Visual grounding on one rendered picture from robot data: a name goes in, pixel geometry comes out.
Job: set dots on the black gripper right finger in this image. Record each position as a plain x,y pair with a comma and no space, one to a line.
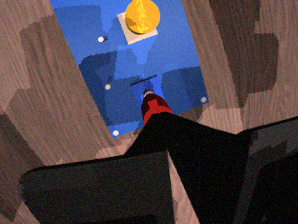
219,169

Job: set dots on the blue circuit board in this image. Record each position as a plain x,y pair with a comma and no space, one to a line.
155,71

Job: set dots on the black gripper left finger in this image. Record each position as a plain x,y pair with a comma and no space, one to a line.
134,183

